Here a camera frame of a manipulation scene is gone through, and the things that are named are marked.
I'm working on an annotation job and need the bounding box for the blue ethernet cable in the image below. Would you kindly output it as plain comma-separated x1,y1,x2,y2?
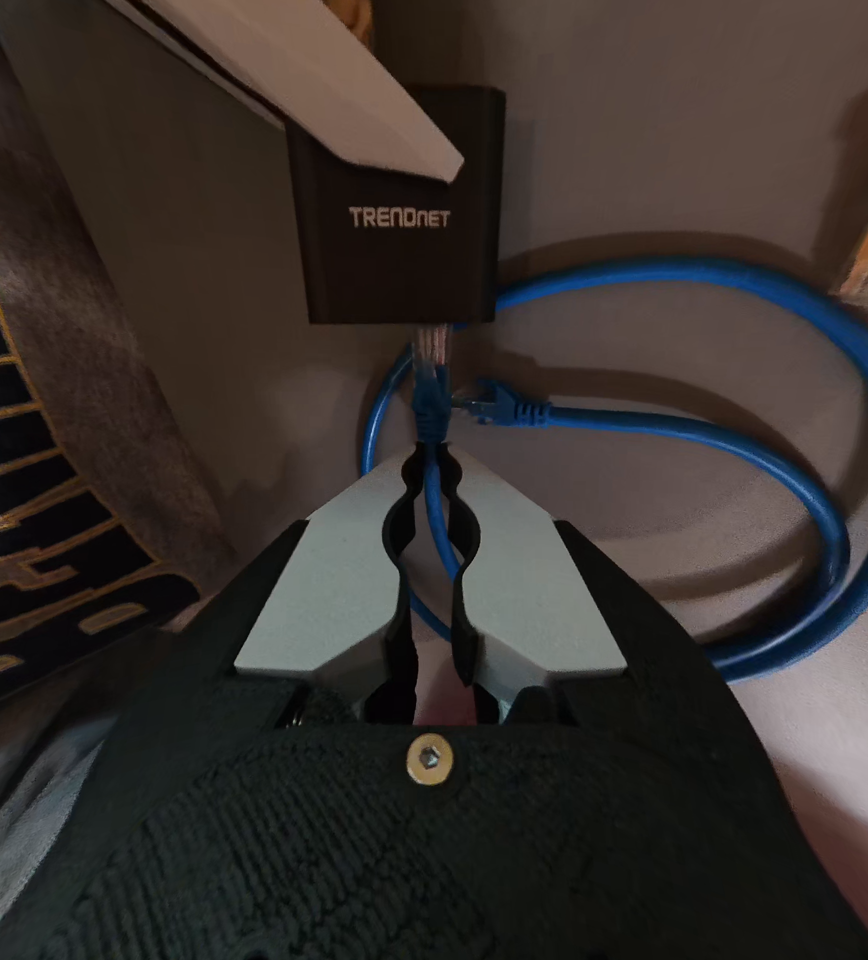
361,256,868,682

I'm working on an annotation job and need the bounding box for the navy gold printed cloth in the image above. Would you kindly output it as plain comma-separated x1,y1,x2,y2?
0,45,236,729

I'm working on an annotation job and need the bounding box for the black network adapter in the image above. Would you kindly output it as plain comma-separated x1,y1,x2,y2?
286,84,508,326

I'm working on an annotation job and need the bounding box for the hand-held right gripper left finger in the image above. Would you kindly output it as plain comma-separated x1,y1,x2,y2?
233,442,429,723

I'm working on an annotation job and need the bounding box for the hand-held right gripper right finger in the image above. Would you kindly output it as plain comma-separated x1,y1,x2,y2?
436,442,628,723

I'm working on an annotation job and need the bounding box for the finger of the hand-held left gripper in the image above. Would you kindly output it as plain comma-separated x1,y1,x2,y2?
104,0,467,185

